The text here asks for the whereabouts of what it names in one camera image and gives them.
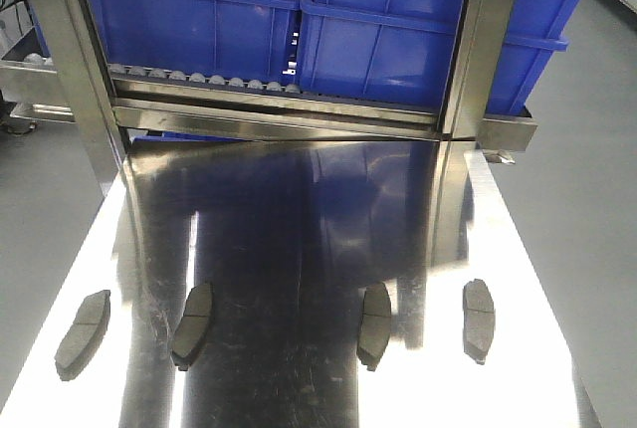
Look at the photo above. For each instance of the left blue plastic crate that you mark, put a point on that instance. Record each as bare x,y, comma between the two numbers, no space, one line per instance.
248,39

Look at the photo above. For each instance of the stainless steel roller rack frame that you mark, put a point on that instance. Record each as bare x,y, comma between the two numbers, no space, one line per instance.
78,86

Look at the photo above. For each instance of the grey brake pad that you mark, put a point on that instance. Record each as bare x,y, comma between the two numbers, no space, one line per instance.
84,336
375,326
192,329
479,320

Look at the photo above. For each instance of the blue plastic crate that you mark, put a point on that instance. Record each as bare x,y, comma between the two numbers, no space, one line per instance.
400,51
248,39

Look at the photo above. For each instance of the right blue plastic crate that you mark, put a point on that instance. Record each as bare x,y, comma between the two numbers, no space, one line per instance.
400,51

